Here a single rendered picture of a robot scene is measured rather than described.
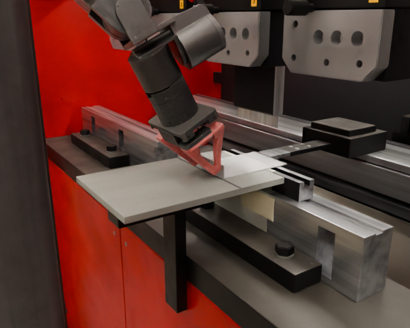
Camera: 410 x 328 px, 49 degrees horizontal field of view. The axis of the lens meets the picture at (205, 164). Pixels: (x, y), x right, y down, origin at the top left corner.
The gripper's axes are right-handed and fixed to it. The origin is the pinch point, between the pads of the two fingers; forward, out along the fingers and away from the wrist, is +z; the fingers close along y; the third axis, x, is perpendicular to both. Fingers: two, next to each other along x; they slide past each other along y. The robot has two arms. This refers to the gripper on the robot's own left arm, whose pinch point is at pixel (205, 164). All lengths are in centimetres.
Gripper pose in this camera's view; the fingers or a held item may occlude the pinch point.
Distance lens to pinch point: 69.6
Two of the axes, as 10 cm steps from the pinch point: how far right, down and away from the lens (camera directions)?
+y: -5.5, -2.5, 8.0
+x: -7.4, 5.9, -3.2
